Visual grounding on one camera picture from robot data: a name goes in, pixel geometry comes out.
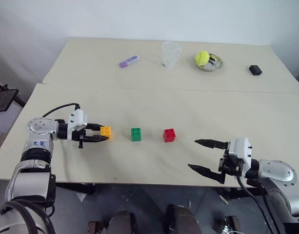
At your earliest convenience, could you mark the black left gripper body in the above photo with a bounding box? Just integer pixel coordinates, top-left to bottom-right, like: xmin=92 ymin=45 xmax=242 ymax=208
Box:
xmin=71 ymin=130 xmax=88 ymax=149

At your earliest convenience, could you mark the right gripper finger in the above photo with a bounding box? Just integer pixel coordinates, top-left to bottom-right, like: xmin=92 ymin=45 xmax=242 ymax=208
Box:
xmin=193 ymin=138 xmax=230 ymax=150
xmin=187 ymin=163 xmax=225 ymax=185

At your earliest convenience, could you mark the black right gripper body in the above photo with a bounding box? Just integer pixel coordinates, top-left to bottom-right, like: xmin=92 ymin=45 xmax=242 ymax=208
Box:
xmin=218 ymin=149 xmax=244 ymax=177

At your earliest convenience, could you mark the yellow toy brick cube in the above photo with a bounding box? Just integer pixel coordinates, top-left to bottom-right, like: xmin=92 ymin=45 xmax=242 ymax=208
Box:
xmin=100 ymin=125 xmax=112 ymax=141

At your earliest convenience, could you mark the green toy brick cube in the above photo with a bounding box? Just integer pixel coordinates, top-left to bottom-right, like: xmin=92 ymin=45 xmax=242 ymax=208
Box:
xmin=130 ymin=127 xmax=142 ymax=142

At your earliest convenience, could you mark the red toy brick cube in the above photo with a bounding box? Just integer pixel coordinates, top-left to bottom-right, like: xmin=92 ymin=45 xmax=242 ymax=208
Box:
xmin=162 ymin=128 xmax=177 ymax=143

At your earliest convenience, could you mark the dark rounded shape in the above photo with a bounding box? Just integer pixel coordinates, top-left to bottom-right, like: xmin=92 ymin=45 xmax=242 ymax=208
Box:
xmin=165 ymin=204 xmax=201 ymax=234
xmin=107 ymin=209 xmax=140 ymax=234

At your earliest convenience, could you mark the purple highlighter pen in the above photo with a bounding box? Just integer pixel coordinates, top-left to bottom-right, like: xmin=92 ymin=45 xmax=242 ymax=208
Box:
xmin=119 ymin=55 xmax=140 ymax=68

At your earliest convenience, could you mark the round metal dish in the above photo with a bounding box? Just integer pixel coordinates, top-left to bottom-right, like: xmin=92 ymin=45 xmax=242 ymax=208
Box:
xmin=194 ymin=52 xmax=224 ymax=73

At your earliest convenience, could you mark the small black box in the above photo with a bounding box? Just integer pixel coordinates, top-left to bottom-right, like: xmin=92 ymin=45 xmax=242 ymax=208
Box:
xmin=248 ymin=64 xmax=263 ymax=76

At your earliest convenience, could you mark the black metal stand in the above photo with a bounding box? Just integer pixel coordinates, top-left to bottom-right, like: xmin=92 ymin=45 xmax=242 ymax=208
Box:
xmin=0 ymin=77 xmax=26 ymax=114

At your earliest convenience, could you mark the yellow tennis ball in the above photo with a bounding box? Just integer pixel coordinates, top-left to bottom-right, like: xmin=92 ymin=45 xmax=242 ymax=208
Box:
xmin=194 ymin=50 xmax=210 ymax=67

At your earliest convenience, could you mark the clear plastic cup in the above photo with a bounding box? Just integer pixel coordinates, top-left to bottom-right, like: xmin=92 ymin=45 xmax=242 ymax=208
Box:
xmin=161 ymin=41 xmax=182 ymax=70

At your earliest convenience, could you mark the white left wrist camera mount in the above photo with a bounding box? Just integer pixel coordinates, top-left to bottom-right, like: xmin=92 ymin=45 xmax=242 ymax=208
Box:
xmin=67 ymin=109 xmax=88 ymax=141

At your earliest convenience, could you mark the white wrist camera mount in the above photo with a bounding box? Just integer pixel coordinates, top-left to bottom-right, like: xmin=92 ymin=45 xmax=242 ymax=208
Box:
xmin=227 ymin=137 xmax=253 ymax=171
xmin=67 ymin=109 xmax=88 ymax=141

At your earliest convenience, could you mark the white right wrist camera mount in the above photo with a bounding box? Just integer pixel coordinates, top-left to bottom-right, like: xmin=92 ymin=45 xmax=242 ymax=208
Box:
xmin=227 ymin=137 xmax=253 ymax=171

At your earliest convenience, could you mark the black table frame bar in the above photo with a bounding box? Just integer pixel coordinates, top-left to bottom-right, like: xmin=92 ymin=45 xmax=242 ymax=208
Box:
xmin=55 ymin=182 xmax=99 ymax=196
xmin=219 ymin=186 xmax=268 ymax=203

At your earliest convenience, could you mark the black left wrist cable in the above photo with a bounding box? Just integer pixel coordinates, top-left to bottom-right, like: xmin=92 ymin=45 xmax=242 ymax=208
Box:
xmin=41 ymin=103 xmax=81 ymax=118

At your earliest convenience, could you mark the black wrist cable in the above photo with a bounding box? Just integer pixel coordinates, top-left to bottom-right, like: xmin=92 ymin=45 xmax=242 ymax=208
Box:
xmin=41 ymin=103 xmax=81 ymax=118
xmin=236 ymin=175 xmax=285 ymax=234

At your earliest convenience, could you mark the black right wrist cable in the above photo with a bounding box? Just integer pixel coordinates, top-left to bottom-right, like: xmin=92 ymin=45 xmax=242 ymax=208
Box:
xmin=236 ymin=175 xmax=285 ymax=234

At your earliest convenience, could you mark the thick black shoulder cable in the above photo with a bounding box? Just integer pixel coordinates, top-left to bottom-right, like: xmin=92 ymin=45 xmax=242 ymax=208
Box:
xmin=0 ymin=199 xmax=57 ymax=234

